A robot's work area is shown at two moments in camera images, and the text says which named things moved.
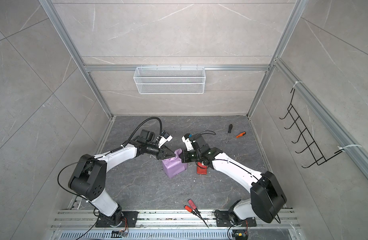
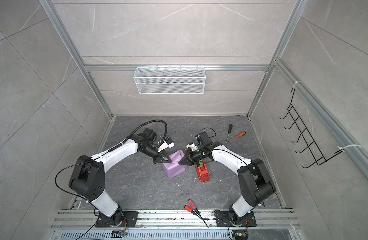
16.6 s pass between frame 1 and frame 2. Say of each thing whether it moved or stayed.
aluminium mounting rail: stayed
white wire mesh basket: stayed
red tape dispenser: moved
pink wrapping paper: stayed
